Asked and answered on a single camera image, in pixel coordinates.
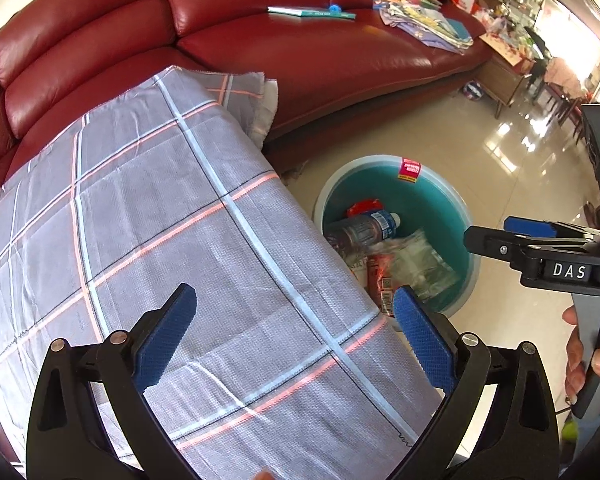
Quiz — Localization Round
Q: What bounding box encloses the grey plaid tablecloth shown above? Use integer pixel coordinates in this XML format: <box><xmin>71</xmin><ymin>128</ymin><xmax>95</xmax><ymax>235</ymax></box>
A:
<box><xmin>0</xmin><ymin>65</ymin><xmax>443</xmax><ymax>480</ymax></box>

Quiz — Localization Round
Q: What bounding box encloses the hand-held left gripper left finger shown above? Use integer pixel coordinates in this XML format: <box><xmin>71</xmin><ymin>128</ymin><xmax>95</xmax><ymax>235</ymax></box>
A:
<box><xmin>25</xmin><ymin>282</ymin><xmax>216</xmax><ymax>480</ymax></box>

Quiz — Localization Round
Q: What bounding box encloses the wooden cabinet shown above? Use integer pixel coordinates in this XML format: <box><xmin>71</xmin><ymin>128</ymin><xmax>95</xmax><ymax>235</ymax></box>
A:
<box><xmin>480</xmin><ymin>32</ymin><xmax>533</xmax><ymax>120</ymax></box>

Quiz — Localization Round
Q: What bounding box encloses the red plastic bag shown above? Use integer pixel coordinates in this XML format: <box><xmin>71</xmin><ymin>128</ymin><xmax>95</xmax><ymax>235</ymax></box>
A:
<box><xmin>347</xmin><ymin>199</ymin><xmax>383</xmax><ymax>217</ymax></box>

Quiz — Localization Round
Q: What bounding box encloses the clear plastic water bottle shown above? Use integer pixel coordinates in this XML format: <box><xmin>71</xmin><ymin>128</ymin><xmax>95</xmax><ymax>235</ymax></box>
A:
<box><xmin>325</xmin><ymin>210</ymin><xmax>402</xmax><ymax>253</ymax></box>

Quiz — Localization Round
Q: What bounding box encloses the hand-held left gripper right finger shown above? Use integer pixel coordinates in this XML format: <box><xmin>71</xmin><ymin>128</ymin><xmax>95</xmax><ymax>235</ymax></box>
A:
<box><xmin>380</xmin><ymin>284</ymin><xmax>563</xmax><ymax>480</ymax></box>

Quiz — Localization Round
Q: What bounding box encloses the teal plastic bucket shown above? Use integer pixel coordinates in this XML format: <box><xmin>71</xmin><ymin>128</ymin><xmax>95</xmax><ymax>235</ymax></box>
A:
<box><xmin>312</xmin><ymin>154</ymin><xmax>480</xmax><ymax>318</ymax></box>

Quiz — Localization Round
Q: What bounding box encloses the pile of folded cloths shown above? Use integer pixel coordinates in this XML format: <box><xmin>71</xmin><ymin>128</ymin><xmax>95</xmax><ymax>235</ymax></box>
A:
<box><xmin>380</xmin><ymin>2</ymin><xmax>475</xmax><ymax>55</ymax></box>

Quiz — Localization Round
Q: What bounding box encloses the person's right hand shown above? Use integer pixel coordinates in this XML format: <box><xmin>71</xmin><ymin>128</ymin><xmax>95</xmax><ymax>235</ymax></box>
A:
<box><xmin>562</xmin><ymin>305</ymin><xmax>600</xmax><ymax>408</ymax></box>

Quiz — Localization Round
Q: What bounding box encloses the red soda can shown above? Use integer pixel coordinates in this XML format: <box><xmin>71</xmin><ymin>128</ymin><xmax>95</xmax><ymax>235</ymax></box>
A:
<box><xmin>365</xmin><ymin>254</ymin><xmax>398</xmax><ymax>318</ymax></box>

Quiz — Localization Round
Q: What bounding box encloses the clear printed plastic bag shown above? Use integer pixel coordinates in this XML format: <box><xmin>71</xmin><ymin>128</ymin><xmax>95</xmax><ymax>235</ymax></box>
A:
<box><xmin>380</xmin><ymin>230</ymin><xmax>461</xmax><ymax>306</ymax></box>

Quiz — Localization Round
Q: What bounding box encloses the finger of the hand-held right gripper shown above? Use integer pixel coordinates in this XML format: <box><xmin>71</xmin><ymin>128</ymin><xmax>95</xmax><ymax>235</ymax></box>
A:
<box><xmin>504</xmin><ymin>216</ymin><xmax>600</xmax><ymax>239</ymax></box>
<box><xmin>463</xmin><ymin>225</ymin><xmax>599</xmax><ymax>273</ymax></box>

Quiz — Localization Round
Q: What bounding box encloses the red leather sofa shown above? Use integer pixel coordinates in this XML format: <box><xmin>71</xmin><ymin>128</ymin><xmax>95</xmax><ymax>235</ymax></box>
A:
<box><xmin>0</xmin><ymin>0</ymin><xmax>493</xmax><ymax>441</ymax></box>

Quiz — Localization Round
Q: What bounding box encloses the dark wooden chair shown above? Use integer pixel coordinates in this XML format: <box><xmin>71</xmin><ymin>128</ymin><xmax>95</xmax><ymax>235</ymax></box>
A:
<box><xmin>522</xmin><ymin>25</ymin><xmax>556</xmax><ymax>98</ymax></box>

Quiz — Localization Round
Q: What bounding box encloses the table with pink cloth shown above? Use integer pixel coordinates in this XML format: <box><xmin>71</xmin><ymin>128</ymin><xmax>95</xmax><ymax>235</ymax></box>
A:
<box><xmin>545</xmin><ymin>55</ymin><xmax>588</xmax><ymax>133</ymax></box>

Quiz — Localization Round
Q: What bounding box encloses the thin teal-edged book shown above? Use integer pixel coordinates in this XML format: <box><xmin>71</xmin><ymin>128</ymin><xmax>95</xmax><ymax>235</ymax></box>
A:
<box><xmin>267</xmin><ymin>5</ymin><xmax>357</xmax><ymax>22</ymax></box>

